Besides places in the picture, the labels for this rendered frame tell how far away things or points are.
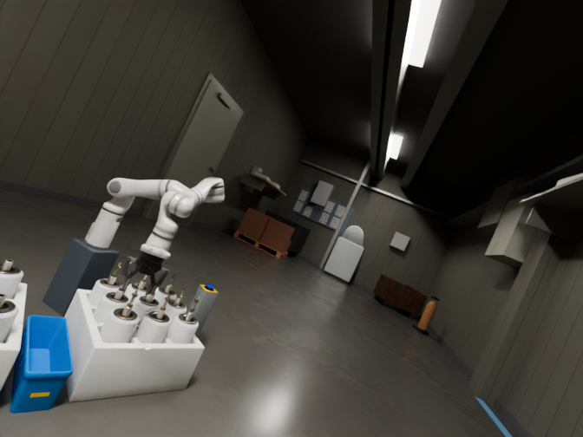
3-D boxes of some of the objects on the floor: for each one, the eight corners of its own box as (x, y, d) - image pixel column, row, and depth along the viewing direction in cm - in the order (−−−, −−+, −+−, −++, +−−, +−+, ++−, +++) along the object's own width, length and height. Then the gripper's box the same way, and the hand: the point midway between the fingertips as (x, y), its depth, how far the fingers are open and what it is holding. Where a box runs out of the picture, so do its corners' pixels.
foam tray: (57, 330, 116) (77, 288, 116) (153, 333, 143) (169, 299, 143) (68, 402, 88) (94, 348, 88) (186, 389, 115) (205, 348, 116)
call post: (171, 343, 141) (199, 284, 142) (184, 343, 146) (211, 286, 147) (177, 353, 136) (206, 291, 137) (190, 353, 141) (218, 293, 142)
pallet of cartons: (245, 238, 707) (258, 211, 708) (288, 258, 674) (300, 231, 675) (231, 235, 628) (245, 205, 629) (277, 258, 596) (291, 227, 597)
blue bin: (12, 347, 98) (28, 314, 98) (52, 348, 106) (67, 317, 106) (4, 416, 76) (25, 374, 77) (55, 411, 84) (75, 372, 84)
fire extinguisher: (429, 337, 500) (445, 302, 501) (413, 329, 508) (429, 294, 509) (426, 333, 528) (441, 300, 529) (410, 325, 535) (425, 292, 537)
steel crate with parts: (418, 323, 607) (431, 296, 608) (370, 299, 636) (383, 273, 637) (412, 316, 690) (423, 291, 691) (370, 295, 719) (381, 271, 720)
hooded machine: (350, 283, 766) (372, 234, 769) (349, 285, 709) (373, 232, 711) (325, 270, 786) (347, 223, 789) (322, 271, 729) (345, 220, 731)
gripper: (178, 253, 106) (159, 294, 106) (134, 237, 100) (114, 280, 100) (178, 258, 99) (157, 303, 99) (131, 242, 93) (109, 289, 93)
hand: (137, 288), depth 99 cm, fingers open, 6 cm apart
